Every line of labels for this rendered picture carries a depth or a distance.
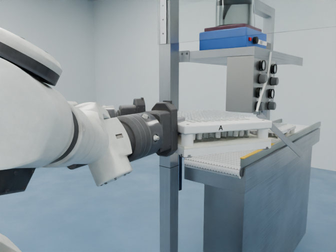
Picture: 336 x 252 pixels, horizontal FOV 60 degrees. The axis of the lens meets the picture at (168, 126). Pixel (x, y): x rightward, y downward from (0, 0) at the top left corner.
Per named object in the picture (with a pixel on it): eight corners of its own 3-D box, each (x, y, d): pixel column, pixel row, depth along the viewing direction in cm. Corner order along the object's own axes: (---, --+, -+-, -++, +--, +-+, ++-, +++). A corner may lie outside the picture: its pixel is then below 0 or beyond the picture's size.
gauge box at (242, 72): (252, 113, 102) (254, 55, 99) (225, 111, 109) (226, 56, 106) (273, 108, 119) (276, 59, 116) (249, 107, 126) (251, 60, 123)
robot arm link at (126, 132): (138, 105, 54) (90, 111, 45) (161, 158, 53) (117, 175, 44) (102, 130, 61) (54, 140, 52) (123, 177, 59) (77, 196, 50)
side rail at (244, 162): (243, 167, 109) (244, 159, 108) (239, 166, 110) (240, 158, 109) (320, 126, 211) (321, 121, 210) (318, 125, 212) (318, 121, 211)
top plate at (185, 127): (217, 117, 95) (218, 111, 95) (272, 128, 73) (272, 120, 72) (146, 120, 85) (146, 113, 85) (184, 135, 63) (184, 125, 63)
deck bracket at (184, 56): (188, 61, 116) (188, 50, 115) (178, 62, 119) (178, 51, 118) (189, 61, 116) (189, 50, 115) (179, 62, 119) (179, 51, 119)
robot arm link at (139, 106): (139, 96, 82) (96, 97, 79) (146, 98, 73) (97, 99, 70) (141, 140, 84) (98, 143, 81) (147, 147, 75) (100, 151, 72)
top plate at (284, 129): (282, 134, 150) (282, 130, 150) (238, 129, 165) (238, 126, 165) (296, 128, 169) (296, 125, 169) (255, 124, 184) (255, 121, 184)
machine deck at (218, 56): (254, 58, 100) (254, 46, 99) (167, 62, 123) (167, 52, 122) (302, 65, 147) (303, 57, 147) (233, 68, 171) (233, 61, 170)
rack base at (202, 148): (217, 132, 96) (217, 125, 95) (271, 148, 73) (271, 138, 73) (146, 137, 86) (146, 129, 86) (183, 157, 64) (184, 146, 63)
